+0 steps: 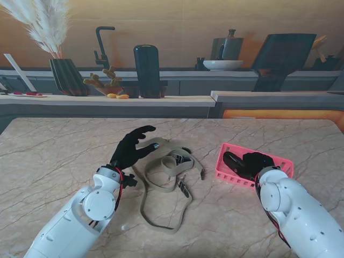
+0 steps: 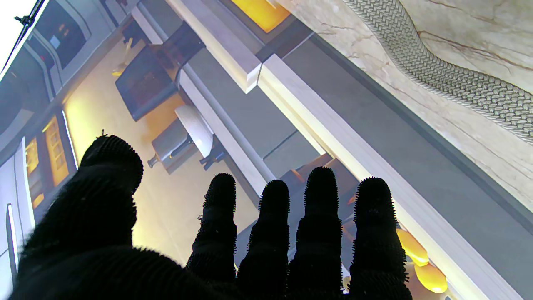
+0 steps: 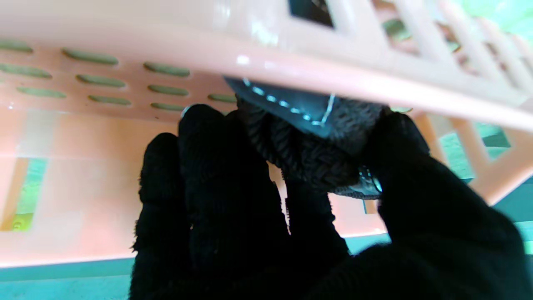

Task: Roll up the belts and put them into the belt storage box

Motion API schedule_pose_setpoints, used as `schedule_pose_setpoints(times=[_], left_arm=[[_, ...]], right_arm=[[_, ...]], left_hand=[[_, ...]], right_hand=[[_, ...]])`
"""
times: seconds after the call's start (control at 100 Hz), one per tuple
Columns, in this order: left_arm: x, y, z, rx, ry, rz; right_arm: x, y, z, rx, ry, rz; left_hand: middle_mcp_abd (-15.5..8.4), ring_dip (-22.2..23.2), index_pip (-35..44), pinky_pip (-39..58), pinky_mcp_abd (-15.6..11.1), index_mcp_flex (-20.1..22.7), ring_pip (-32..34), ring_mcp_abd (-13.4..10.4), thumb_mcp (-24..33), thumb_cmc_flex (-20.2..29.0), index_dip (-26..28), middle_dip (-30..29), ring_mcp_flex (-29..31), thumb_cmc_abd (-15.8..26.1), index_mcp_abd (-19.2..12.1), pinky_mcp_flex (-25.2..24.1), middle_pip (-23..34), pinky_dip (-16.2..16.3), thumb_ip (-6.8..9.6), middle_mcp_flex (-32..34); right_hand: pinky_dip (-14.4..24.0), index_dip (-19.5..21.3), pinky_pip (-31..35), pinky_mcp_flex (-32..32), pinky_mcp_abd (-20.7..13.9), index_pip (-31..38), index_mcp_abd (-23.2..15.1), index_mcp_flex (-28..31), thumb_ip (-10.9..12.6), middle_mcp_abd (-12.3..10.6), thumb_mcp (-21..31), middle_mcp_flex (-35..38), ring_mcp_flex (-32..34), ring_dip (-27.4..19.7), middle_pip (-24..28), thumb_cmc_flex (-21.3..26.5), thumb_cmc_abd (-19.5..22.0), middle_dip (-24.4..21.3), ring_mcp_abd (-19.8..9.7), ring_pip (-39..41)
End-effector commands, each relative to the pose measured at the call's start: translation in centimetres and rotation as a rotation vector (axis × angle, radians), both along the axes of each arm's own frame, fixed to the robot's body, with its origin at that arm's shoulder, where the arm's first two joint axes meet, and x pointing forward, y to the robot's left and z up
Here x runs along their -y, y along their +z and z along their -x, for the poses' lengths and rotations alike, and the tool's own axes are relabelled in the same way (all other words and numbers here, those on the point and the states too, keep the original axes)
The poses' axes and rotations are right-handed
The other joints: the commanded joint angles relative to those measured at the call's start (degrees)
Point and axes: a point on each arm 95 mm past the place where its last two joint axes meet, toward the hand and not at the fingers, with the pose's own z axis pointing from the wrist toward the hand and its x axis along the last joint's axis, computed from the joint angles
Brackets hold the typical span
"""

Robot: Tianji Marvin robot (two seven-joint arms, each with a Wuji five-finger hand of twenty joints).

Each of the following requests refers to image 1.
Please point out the small black stand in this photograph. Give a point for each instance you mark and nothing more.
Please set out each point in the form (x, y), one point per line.
(200, 64)

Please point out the grey pot with lid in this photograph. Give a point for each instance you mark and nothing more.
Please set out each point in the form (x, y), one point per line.
(227, 47)

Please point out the dark range hood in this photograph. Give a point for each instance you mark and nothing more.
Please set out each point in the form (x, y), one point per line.
(282, 56)

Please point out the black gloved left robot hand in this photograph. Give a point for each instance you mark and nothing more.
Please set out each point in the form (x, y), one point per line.
(130, 153)

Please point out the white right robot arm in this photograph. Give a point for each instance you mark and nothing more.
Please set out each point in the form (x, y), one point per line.
(295, 209)

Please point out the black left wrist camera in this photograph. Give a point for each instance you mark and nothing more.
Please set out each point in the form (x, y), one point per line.
(130, 180)

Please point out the white pampas grass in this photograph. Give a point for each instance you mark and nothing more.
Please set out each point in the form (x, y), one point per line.
(45, 27)

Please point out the tall dark cylindrical canister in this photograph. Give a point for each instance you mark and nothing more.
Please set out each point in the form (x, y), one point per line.
(147, 70)

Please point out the white ceramic bowl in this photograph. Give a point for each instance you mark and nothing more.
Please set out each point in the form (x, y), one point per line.
(223, 65)

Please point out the dark utensil holder with spoons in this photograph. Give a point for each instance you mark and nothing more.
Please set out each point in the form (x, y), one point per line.
(326, 63)

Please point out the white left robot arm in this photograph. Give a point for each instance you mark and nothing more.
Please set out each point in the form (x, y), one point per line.
(78, 215)

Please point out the plate with red food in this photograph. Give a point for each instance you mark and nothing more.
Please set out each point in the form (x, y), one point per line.
(29, 94)

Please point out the dark ribbed vase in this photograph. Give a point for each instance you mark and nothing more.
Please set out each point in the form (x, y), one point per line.
(68, 78)

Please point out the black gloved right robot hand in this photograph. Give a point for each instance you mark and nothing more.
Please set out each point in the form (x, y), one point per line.
(256, 164)

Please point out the light wood counter top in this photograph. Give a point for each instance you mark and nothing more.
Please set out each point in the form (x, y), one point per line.
(80, 100)

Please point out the black kitchen faucet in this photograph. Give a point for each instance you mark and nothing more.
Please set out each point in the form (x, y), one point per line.
(101, 48)

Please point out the beige woven belt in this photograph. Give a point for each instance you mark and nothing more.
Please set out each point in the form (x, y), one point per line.
(166, 172)

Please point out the pink plastic mesh basket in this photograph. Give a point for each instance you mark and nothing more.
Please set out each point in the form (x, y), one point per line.
(228, 177)

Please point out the white leaning board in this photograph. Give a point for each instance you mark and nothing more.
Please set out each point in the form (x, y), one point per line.
(18, 71)

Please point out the orange fruits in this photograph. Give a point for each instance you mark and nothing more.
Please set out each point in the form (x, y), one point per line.
(121, 96)

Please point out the grey stone counter top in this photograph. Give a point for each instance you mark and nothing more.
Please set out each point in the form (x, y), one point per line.
(268, 96)

